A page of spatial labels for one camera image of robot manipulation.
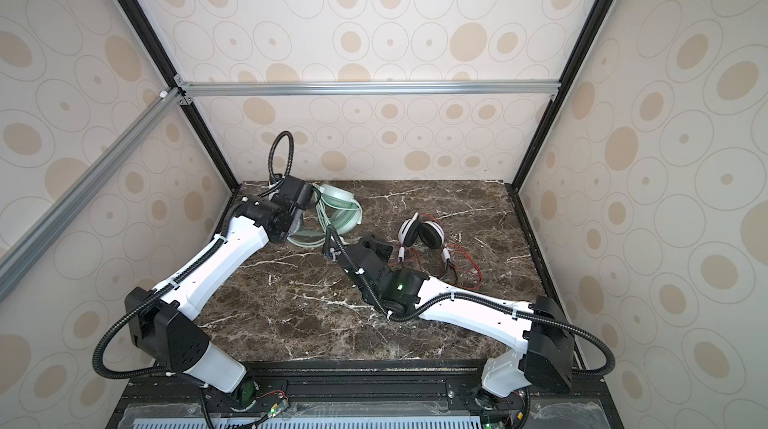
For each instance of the left slanted aluminium frame bar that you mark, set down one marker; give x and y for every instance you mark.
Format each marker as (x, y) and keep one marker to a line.
(28, 250)

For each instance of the right black frame post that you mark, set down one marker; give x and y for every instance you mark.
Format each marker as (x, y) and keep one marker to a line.
(594, 21)

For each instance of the horizontal aluminium frame bar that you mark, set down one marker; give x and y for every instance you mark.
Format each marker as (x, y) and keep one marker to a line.
(372, 88)

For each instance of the white black red-cabled headphones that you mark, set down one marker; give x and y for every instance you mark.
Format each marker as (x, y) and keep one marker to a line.
(455, 260)

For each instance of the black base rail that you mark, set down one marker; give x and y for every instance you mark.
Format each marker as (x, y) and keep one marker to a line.
(360, 389)

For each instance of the black frame post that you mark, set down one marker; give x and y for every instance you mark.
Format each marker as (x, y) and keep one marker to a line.
(594, 21)
(137, 18)

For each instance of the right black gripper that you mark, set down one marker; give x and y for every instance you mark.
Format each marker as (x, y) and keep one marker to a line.
(372, 245)

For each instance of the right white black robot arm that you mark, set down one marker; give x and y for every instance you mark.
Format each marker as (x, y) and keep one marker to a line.
(543, 349)

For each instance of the left black frame post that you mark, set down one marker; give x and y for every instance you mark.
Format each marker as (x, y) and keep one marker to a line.
(137, 18)

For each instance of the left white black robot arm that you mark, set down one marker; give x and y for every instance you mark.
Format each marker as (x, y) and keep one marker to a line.
(161, 321)

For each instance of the mint green wired headphones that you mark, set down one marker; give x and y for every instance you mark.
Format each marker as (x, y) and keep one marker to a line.
(335, 207)

